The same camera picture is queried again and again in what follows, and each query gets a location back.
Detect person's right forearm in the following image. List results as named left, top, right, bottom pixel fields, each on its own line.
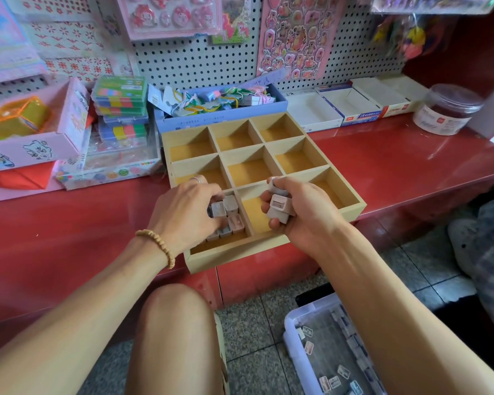
left=315, top=226, right=494, bottom=395

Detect pile of boxed erasers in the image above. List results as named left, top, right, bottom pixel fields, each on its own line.
left=295, top=320, right=369, bottom=395

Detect blue box of trinkets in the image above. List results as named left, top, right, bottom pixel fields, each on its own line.
left=147, top=68, right=290, bottom=134

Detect person's left hand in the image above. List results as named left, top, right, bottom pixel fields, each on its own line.
left=145, top=174, right=226, bottom=261

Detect pastel cartoon sticker pack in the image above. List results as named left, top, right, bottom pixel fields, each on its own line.
left=0, top=0, right=47, bottom=86

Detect wooden compartment tray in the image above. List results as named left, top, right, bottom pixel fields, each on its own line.
left=160, top=111, right=368, bottom=275

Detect white pegboard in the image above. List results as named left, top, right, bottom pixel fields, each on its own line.
left=0, top=0, right=413, bottom=112

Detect round clear plastic jar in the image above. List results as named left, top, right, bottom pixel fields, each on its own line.
left=412, top=83, right=485, bottom=137

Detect white tray box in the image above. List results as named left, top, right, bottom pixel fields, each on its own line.
left=316, top=84, right=386, bottom=127
left=285, top=92, right=345, bottom=134
left=351, top=74, right=430, bottom=119

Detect beaded wooden bracelet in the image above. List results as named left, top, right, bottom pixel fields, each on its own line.
left=133, top=228, right=177, bottom=272

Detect clear plastic storage bin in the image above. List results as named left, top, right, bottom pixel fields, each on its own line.
left=282, top=291, right=390, bottom=395

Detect stack of colourful packs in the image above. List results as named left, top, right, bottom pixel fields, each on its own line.
left=89, top=75, right=150, bottom=150

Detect sharpeners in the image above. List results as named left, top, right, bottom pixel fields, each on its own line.
left=265, top=180, right=296, bottom=226

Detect pink tray of trinkets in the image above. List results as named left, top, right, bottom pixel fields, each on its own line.
left=0, top=78, right=92, bottom=203

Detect red display counter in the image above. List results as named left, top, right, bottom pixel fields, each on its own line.
left=0, top=115, right=494, bottom=354

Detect pink sticker pack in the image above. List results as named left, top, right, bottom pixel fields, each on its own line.
left=114, top=0, right=224, bottom=43
left=256, top=0, right=347, bottom=82

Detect red patterned sticker sheet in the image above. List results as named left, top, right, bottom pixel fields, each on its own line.
left=23, top=16, right=134, bottom=80

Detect person's left leg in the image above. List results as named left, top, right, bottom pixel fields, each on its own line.
left=124, top=283, right=228, bottom=395

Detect person's right hand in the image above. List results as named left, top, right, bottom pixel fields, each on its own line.
left=259, top=176, right=347, bottom=262

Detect person's left forearm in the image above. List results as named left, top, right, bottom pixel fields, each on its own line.
left=0, top=242, right=176, bottom=395

